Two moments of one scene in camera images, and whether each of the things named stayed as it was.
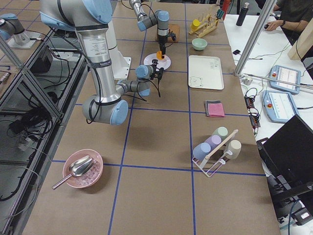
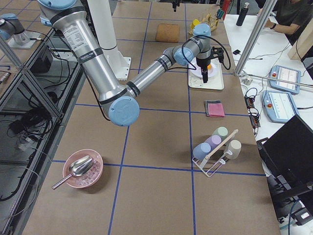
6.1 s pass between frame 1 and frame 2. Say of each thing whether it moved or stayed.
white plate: moved
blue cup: stayed
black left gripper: moved
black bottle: stayed
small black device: stayed
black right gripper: moved
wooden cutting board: stayed
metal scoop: stayed
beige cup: stayed
